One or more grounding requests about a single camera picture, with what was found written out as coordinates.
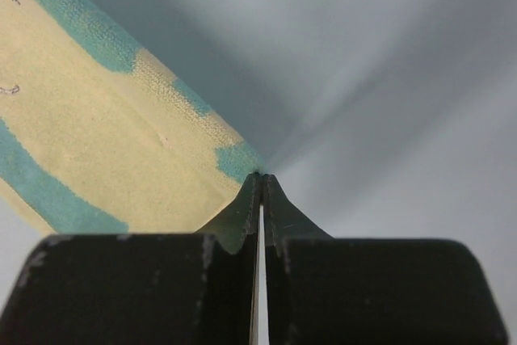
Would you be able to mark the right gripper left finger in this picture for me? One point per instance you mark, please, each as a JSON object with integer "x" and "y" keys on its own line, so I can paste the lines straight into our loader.
{"x": 167, "y": 288}

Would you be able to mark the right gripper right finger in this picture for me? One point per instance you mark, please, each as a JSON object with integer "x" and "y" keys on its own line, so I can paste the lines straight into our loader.
{"x": 326, "y": 290}

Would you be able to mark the pale yellow towel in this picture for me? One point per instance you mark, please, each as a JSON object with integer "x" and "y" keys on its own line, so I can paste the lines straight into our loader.
{"x": 98, "y": 136}

